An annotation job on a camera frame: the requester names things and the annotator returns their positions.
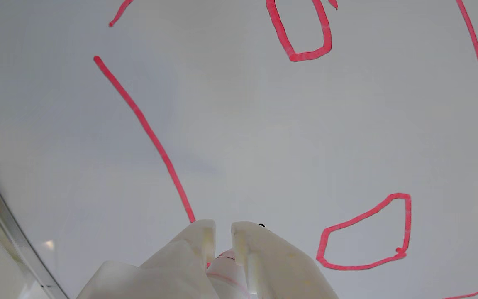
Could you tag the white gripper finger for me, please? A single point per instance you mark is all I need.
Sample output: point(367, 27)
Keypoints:
point(181, 265)
point(276, 265)

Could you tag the red whiteboard marker pen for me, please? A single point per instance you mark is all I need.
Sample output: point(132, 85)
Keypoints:
point(226, 276)

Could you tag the large white whiteboard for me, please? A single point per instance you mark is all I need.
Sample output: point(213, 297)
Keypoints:
point(264, 124)

